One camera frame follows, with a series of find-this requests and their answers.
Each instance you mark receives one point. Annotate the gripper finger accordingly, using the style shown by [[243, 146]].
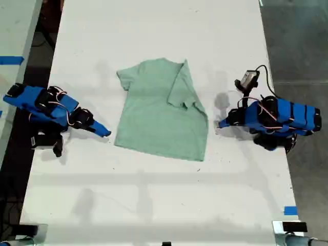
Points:
[[226, 126], [226, 121], [98, 132], [100, 126]]

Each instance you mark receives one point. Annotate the pale green T-shirt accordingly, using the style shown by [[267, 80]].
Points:
[[159, 115]]

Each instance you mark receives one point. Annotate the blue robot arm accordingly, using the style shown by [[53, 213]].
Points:
[[23, 96], [294, 115]]

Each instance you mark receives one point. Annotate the long blue tape strip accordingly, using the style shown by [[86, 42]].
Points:
[[11, 60]]

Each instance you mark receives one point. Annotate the short blue tape strip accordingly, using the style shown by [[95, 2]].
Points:
[[290, 210]]

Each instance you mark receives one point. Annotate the white side table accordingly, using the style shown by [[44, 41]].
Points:
[[15, 30]]

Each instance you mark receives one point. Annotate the grey metal plate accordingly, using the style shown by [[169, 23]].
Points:
[[43, 230]]

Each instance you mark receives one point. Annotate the white mounting block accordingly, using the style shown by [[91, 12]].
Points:
[[277, 226]]

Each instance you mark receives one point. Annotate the black box on metal plate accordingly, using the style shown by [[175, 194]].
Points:
[[28, 229]]

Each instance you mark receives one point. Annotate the black box on white block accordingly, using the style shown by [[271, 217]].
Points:
[[294, 226]]

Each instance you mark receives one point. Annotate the small black box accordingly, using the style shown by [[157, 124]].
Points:
[[166, 244]]

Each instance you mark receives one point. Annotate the grey tube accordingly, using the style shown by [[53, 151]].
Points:
[[299, 241], [15, 242]]

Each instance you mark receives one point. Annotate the black camera stalk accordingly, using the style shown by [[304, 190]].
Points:
[[245, 100], [58, 148]]

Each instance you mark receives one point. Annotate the silver and black camera box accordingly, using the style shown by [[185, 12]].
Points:
[[249, 79]]

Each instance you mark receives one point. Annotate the black camera box white label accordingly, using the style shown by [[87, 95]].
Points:
[[42, 140]]

